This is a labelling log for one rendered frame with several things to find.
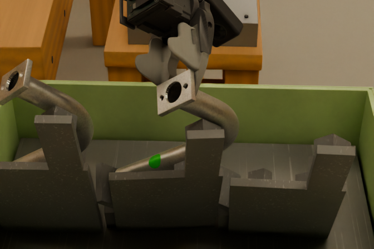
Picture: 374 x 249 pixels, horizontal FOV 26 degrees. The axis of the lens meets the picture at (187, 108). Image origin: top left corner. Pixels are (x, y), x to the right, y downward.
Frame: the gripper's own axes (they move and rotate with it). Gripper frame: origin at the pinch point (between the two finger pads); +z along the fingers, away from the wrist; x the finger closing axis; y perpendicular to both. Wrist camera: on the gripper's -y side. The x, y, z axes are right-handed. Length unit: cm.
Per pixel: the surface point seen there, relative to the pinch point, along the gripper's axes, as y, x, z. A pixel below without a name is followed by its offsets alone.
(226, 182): -21.6, -12.5, 1.9
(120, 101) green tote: -18.9, -32.0, -18.1
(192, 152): -4.4, -3.3, 5.2
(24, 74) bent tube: 14.5, -12.2, -2.5
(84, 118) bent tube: 3.9, -13.9, -0.7
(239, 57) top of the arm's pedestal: -48, -29, -37
